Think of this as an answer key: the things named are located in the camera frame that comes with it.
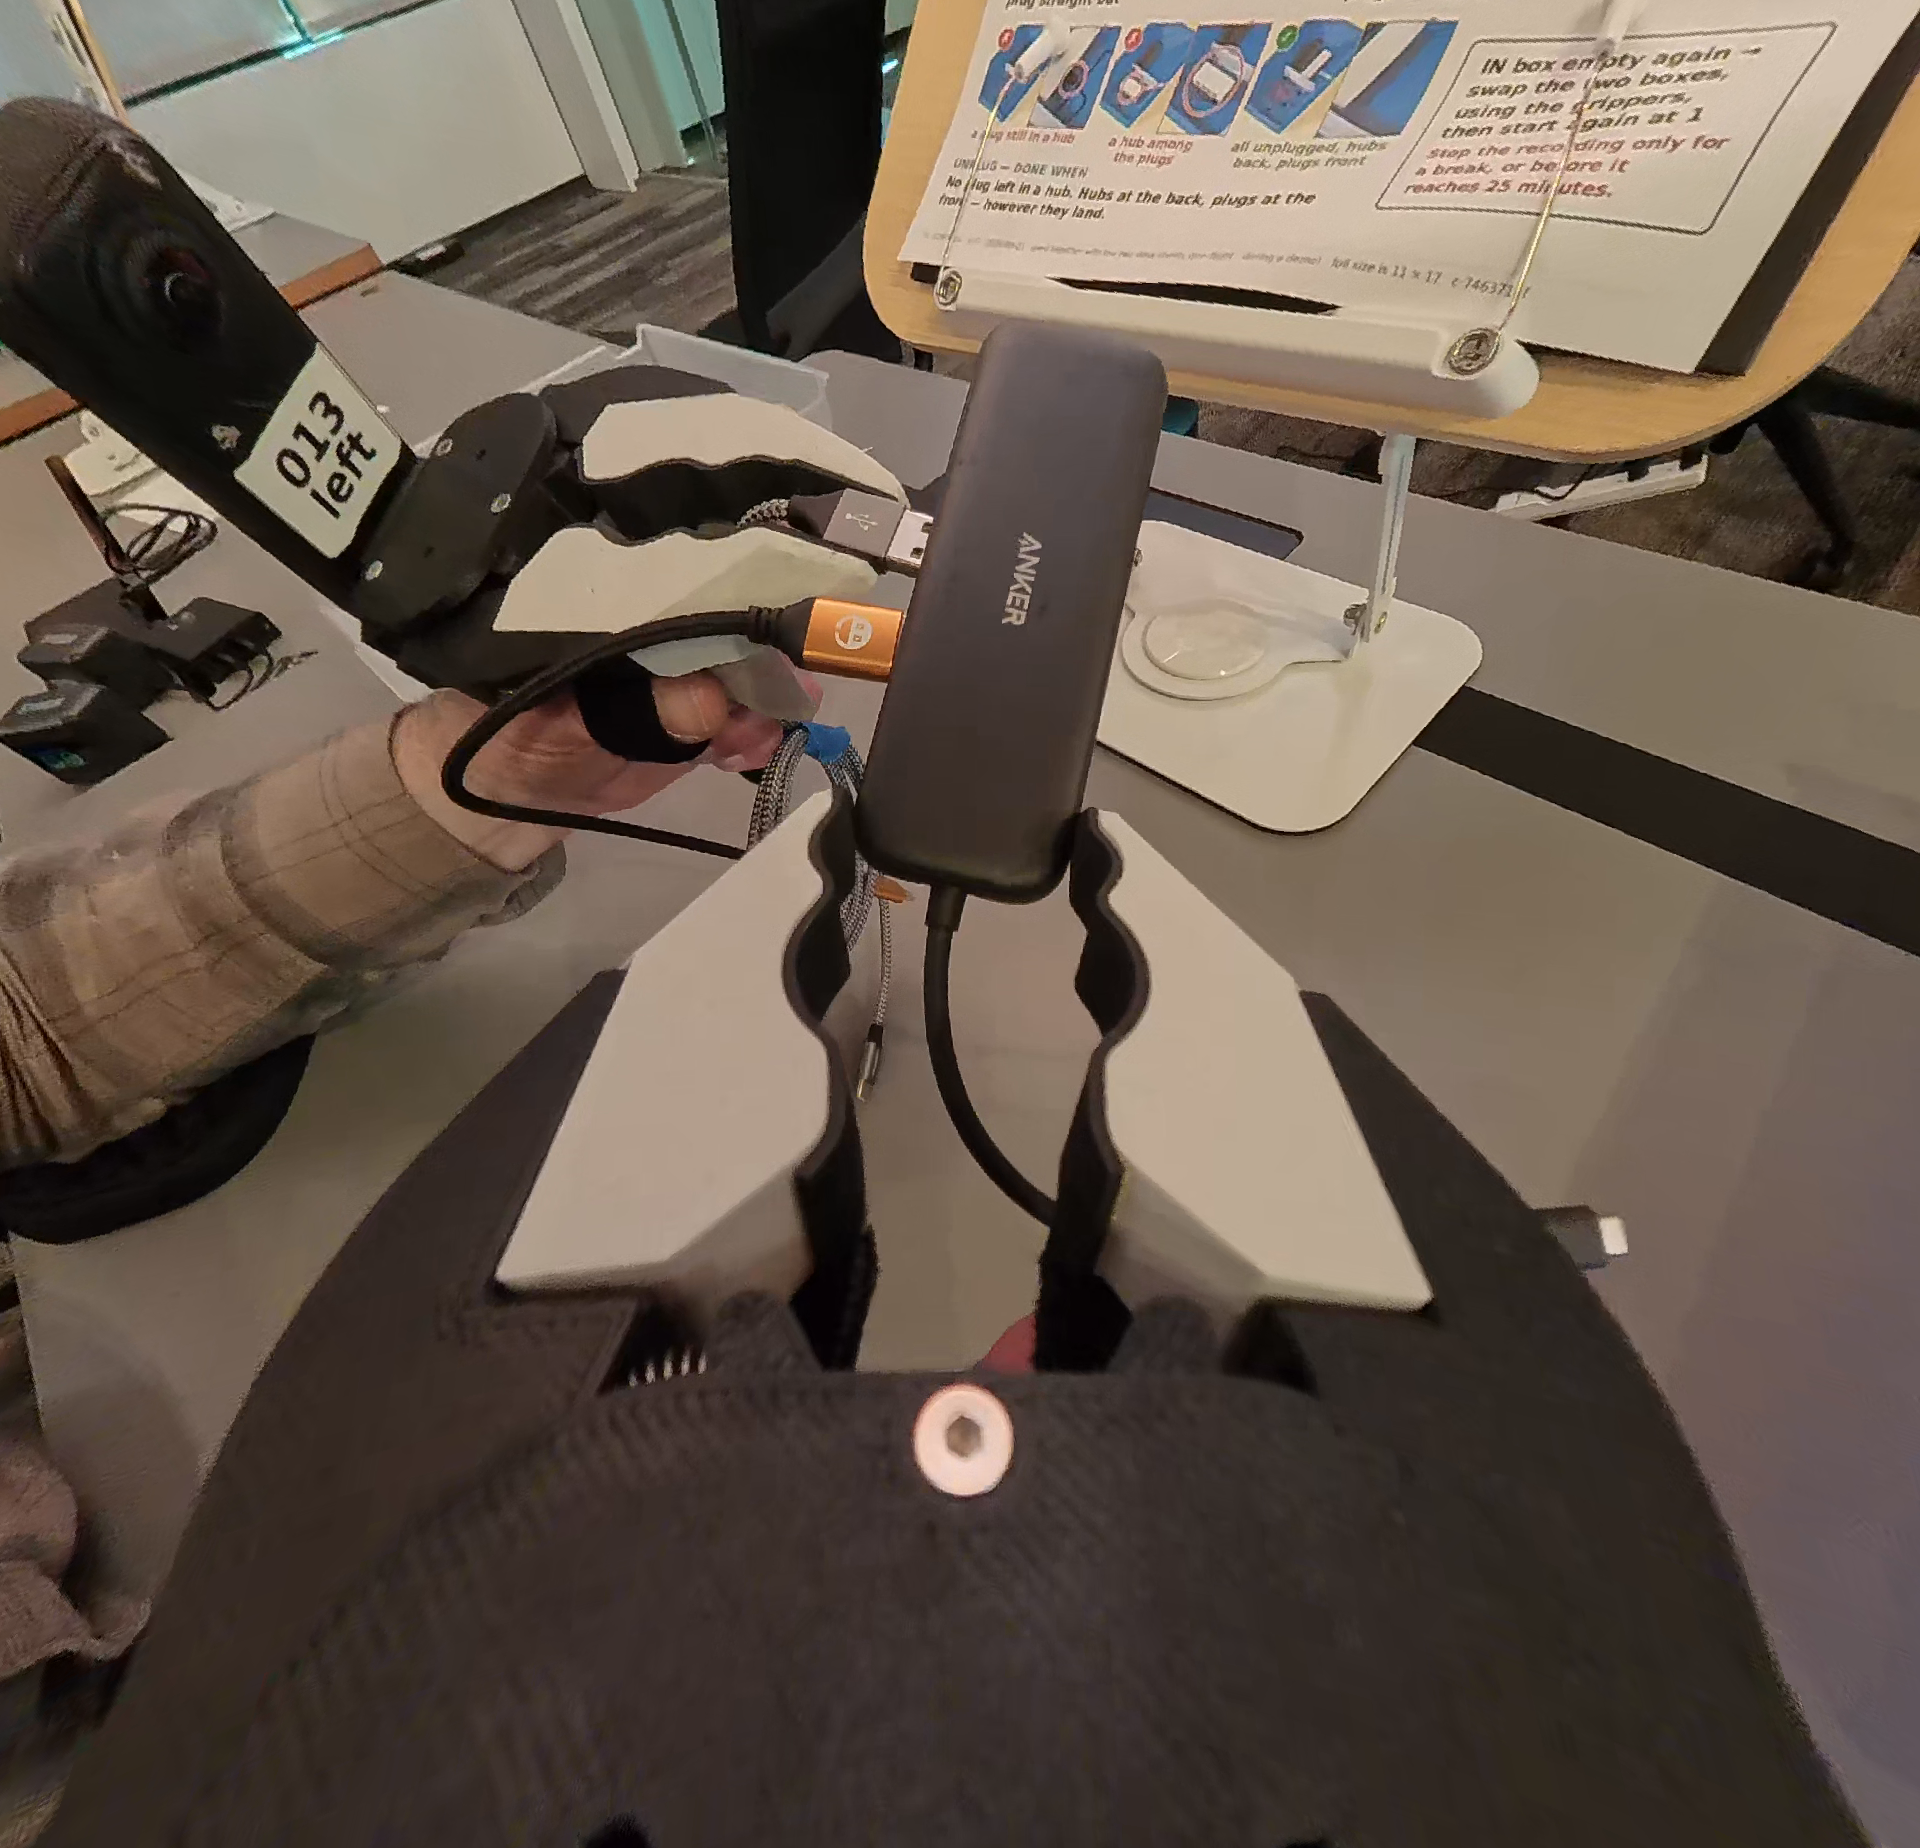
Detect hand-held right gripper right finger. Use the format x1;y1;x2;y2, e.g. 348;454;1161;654
1050;809;1430;1365

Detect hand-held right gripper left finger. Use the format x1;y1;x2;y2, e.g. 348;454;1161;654
494;809;879;1357

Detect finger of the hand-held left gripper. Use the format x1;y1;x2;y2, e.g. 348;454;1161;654
580;394;908;530
491;522;908;651

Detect clear plastic organizer box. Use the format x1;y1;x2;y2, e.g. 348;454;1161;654
535;326;829;454

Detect braided usb cable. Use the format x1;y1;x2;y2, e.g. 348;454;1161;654
735;486;938;1107

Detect slim hub tail cable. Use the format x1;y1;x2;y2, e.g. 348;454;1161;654
925;891;1631;1268

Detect person's left forearm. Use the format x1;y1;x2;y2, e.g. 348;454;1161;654
0;703;565;1167

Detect person's left hand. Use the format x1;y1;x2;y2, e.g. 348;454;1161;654
386;651;818;823

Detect black battery chargers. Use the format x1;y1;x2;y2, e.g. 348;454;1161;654
0;584;288;789

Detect white document stand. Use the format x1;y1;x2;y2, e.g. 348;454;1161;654
925;260;1548;836

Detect dark desk mat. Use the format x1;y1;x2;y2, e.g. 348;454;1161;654
1135;500;1307;565

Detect black foam wrist rest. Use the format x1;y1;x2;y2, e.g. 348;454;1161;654
0;1040;315;1243

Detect printed instruction sheet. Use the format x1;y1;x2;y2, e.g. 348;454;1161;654
899;0;1920;373

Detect instruction sheet on stand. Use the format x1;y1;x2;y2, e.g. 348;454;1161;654
865;0;1920;463

